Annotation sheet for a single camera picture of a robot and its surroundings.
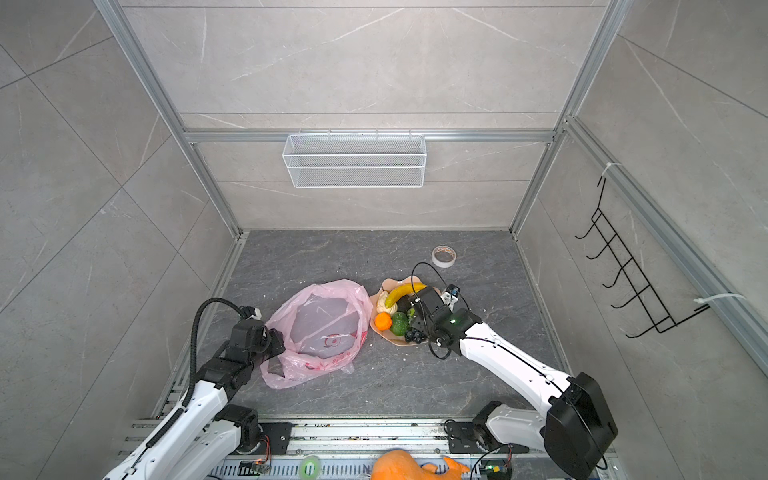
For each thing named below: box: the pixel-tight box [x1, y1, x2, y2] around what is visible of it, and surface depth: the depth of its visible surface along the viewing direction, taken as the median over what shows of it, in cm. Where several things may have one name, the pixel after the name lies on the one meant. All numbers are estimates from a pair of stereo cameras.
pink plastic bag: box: [259, 278, 373, 389], surface depth 90 cm
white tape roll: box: [431, 245, 457, 268], surface depth 114 cm
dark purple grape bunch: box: [404, 327, 426, 343], surface depth 85 cm
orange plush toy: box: [371, 449, 470, 480], surface depth 66 cm
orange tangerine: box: [374, 311, 392, 331], surface depth 89 cm
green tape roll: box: [299, 455, 321, 480], surface depth 71 cm
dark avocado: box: [396, 294, 411, 313], surface depth 95 cm
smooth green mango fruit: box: [391, 312, 409, 336], surface depth 89 cm
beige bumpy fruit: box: [376, 291, 398, 315], surface depth 92 cm
